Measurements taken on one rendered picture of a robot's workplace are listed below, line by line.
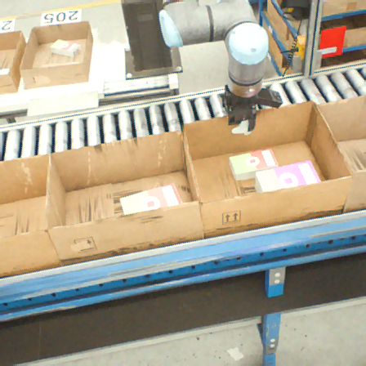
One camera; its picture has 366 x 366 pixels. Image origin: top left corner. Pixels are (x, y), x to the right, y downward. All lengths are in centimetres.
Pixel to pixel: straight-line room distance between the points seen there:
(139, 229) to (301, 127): 60
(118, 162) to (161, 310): 47
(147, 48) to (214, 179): 90
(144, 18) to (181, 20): 88
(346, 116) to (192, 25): 59
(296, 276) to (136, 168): 61
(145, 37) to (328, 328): 145
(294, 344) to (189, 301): 74
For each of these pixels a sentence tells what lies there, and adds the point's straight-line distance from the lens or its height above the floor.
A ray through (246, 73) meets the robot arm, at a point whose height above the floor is 128.
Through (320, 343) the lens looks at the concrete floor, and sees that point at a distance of 220.
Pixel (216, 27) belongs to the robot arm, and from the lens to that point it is 127.
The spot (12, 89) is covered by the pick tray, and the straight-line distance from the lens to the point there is 232.
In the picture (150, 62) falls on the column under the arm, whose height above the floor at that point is 80.
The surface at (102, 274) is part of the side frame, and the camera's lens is 130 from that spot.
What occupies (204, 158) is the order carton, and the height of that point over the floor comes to 92.
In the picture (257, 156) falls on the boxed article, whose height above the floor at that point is 94.
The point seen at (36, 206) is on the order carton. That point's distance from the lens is 155.
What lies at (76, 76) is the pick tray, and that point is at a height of 79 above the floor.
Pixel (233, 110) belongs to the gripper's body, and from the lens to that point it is 135.
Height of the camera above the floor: 196
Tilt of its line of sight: 46 degrees down
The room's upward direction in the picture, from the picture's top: 8 degrees counter-clockwise
